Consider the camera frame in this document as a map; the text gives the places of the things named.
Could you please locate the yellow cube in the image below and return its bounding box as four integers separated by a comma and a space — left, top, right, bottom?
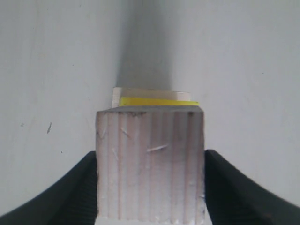
119, 97, 199, 106

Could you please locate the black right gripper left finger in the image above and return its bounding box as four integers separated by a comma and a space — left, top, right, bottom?
0, 151, 98, 225

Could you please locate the large light wooden cube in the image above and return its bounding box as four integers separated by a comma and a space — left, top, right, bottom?
112, 87, 191, 108

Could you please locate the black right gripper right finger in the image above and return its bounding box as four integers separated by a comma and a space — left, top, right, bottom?
205, 150, 300, 225

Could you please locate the medium grooved wooden cube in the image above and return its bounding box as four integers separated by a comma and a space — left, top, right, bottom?
96, 105, 205, 225

